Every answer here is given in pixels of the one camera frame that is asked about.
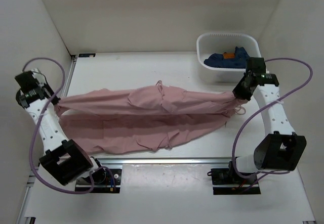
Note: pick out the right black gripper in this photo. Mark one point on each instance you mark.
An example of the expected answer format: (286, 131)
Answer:
(238, 92)

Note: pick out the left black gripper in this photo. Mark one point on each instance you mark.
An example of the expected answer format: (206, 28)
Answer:
(45, 86)

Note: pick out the pink trousers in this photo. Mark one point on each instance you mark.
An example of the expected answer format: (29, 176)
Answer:
(145, 119)

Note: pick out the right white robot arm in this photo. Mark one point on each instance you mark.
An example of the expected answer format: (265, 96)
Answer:
(281, 149)

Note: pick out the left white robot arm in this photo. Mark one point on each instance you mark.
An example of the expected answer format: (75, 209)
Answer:
(63, 158)

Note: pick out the dark blue trousers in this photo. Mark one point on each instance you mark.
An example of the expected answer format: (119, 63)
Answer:
(236, 60)

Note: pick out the white plastic basket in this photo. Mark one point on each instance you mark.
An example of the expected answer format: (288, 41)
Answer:
(220, 42)

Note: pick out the black corner label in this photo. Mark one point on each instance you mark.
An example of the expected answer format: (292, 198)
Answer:
(86, 55)

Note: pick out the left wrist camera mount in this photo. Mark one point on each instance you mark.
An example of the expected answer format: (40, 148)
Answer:
(37, 71)

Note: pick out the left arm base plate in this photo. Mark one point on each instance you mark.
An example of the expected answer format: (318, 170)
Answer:
(104, 181)

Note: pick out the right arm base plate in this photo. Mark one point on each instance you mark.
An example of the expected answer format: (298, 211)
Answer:
(227, 182)

